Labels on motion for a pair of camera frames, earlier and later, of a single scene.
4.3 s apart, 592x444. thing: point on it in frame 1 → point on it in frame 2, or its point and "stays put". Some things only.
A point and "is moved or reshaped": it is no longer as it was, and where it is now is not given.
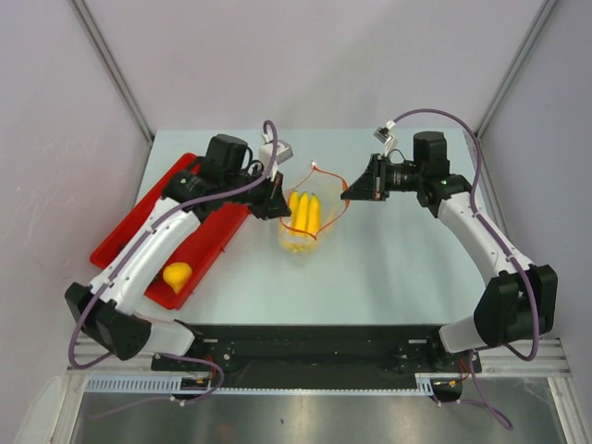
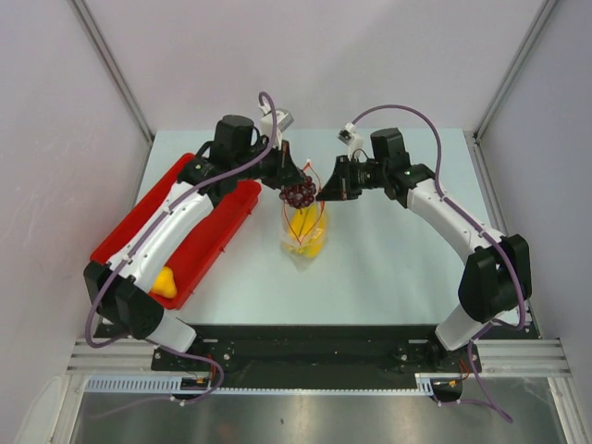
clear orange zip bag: [315, 202] is moved or reshaped
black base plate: [317, 356] stays put
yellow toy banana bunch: [305, 211] is moved or reshaped
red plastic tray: [201, 247] stays put
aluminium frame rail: [548, 358] stays put
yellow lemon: [176, 274] → [165, 283]
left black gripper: [274, 203] → [285, 171]
